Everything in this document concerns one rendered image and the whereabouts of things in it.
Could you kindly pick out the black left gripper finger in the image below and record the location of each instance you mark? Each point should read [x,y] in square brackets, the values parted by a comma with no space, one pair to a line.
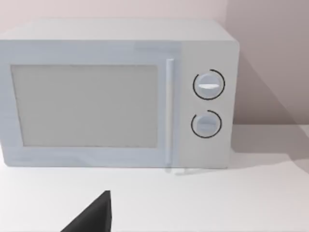
[97,215]

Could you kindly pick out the pale round microwave knob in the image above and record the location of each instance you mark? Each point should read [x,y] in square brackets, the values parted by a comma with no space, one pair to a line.
[208,84]
[206,124]

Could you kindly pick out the pale microwave door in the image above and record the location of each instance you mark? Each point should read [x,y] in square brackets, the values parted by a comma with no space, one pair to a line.
[84,53]

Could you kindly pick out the pale microwave oven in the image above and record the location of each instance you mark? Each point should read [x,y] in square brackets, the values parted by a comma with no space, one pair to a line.
[207,48]

